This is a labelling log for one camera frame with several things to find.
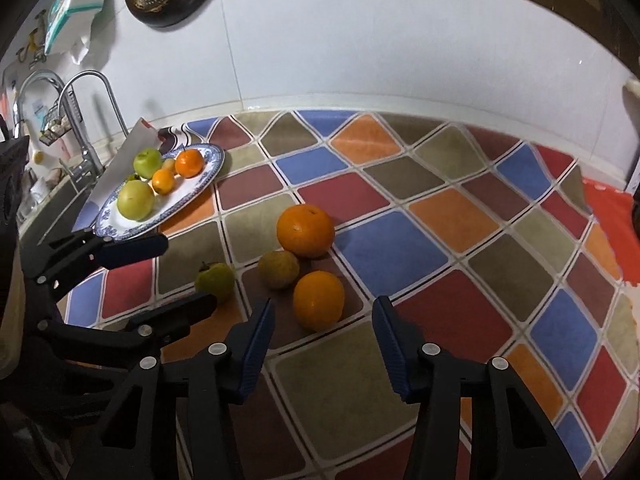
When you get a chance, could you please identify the yellow-green apple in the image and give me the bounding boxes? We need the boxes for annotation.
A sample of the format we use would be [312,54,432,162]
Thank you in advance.
[116,180,155,221]

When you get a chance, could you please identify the oval orange mandarin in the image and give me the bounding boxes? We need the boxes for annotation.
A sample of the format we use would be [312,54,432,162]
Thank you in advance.
[292,271,346,332]

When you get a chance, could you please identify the chrome kitchen faucet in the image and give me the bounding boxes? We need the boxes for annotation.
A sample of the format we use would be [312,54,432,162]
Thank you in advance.
[58,68,129,181]

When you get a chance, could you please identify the small orange mandarin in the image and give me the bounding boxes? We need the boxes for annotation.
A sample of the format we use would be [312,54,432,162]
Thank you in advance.
[151,168,176,196]

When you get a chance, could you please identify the small yellow-green lemon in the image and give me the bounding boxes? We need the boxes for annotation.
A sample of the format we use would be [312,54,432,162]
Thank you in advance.
[257,250,300,289]

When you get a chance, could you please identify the tissue paper pack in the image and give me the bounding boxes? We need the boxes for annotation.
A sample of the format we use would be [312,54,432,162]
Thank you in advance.
[44,0,104,65]

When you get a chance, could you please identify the large orange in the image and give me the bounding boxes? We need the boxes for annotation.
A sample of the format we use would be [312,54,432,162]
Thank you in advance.
[276,204,335,259]

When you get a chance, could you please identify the large green apple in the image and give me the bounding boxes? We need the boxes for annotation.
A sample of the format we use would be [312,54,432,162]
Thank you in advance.
[132,148,163,181]

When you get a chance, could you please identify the small olive citrus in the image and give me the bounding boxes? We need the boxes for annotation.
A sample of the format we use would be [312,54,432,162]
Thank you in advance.
[162,157,176,174]

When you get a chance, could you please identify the red cloth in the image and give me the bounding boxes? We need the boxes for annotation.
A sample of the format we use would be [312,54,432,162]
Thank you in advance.
[582,178,640,287]

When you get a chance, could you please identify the blue white oval plate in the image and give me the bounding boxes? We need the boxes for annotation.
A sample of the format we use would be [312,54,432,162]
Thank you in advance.
[92,143,226,240]

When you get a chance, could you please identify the orange with stem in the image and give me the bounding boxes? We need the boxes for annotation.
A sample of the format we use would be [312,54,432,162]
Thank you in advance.
[175,148,205,179]

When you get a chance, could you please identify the white paper sheet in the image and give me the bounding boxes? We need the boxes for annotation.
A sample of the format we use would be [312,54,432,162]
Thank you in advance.
[73,118,160,231]

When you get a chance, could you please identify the steel sink basin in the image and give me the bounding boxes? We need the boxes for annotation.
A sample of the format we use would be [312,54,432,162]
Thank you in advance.
[20,182,93,248]

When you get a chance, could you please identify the colourful checkered tablecloth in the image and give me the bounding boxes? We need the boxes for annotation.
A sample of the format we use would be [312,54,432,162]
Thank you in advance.
[64,110,639,479]

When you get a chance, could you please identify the wire sink basket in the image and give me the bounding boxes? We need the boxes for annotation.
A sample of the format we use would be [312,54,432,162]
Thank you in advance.
[39,88,84,146]

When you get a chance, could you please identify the small green lime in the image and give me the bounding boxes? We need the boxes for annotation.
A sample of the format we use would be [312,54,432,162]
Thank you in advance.
[194,262,235,302]

